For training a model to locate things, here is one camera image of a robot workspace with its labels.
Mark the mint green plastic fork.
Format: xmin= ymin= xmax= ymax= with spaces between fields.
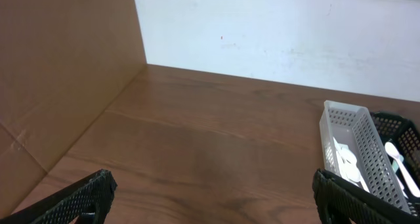
xmin=392 ymin=154 xmax=404 ymax=173

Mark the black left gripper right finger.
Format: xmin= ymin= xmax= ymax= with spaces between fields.
xmin=312 ymin=169 xmax=419 ymax=224

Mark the white fork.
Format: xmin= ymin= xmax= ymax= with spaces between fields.
xmin=396 ymin=175 xmax=408 ymax=200

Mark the brown cardboard side panel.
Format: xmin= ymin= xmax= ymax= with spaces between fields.
xmin=1 ymin=0 xmax=146 ymax=217

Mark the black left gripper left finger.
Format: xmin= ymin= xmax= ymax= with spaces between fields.
xmin=1 ymin=169 xmax=117 ymax=224

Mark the dark green plastic basket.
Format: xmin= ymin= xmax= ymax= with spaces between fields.
xmin=369 ymin=110 xmax=420 ymax=217

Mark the thin white spoon long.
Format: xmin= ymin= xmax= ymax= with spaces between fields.
xmin=340 ymin=148 xmax=369 ymax=192

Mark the clear plastic basket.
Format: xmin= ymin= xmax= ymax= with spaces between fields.
xmin=319 ymin=101 xmax=412 ymax=214

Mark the thick white plastic spoon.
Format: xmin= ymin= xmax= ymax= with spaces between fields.
xmin=385 ymin=142 xmax=420 ymax=198

